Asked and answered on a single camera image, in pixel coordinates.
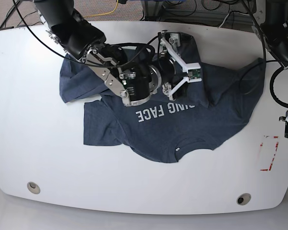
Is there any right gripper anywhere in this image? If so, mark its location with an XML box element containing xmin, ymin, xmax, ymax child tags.
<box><xmin>156</xmin><ymin>32</ymin><xmax>190</xmax><ymax>100</ymax></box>

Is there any dark blue t-shirt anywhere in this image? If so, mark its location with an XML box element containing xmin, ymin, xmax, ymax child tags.
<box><xmin>59</xmin><ymin>32</ymin><xmax>266</xmax><ymax>164</ymax></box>

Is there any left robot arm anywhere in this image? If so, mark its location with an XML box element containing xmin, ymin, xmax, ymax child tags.
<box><xmin>251</xmin><ymin>0</ymin><xmax>288</xmax><ymax>138</ymax></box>

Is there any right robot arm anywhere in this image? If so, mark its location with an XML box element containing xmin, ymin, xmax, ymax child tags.
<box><xmin>34</xmin><ymin>0</ymin><xmax>192</xmax><ymax>106</ymax></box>

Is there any red tape rectangle marking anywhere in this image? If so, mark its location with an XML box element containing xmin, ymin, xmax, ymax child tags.
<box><xmin>257</xmin><ymin>136</ymin><xmax>279</xmax><ymax>172</ymax></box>

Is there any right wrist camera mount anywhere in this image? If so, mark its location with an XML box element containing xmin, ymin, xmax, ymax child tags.
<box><xmin>157</xmin><ymin>30</ymin><xmax>202</xmax><ymax>99</ymax></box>

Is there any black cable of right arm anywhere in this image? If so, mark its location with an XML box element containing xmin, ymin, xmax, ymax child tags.
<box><xmin>110</xmin><ymin>35</ymin><xmax>159</xmax><ymax>70</ymax></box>

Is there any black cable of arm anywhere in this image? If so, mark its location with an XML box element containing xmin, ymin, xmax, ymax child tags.
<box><xmin>237</xmin><ymin>21</ymin><xmax>288</xmax><ymax>108</ymax></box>
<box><xmin>110</xmin><ymin>35</ymin><xmax>159</xmax><ymax>70</ymax></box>

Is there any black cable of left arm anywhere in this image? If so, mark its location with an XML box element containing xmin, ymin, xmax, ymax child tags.
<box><xmin>237</xmin><ymin>21</ymin><xmax>288</xmax><ymax>108</ymax></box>

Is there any aluminium frame structure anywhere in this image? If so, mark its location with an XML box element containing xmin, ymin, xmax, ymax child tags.
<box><xmin>140</xmin><ymin>0</ymin><xmax>254</xmax><ymax>28</ymax></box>

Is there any right table cable grommet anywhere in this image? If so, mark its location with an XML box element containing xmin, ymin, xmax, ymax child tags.
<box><xmin>237</xmin><ymin>193</ymin><xmax>251</xmax><ymax>206</ymax></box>

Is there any table cable grommet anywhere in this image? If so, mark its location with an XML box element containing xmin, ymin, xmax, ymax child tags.
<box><xmin>237</xmin><ymin>193</ymin><xmax>251</xmax><ymax>206</ymax></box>
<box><xmin>27</xmin><ymin>182</ymin><xmax>40</xmax><ymax>195</ymax></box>

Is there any yellow cable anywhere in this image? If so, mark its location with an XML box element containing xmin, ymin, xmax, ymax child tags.
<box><xmin>85</xmin><ymin>0</ymin><xmax>118</xmax><ymax>18</ymax></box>

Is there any left table cable grommet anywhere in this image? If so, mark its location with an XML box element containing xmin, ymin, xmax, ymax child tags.
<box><xmin>27</xmin><ymin>182</ymin><xmax>40</xmax><ymax>195</ymax></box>

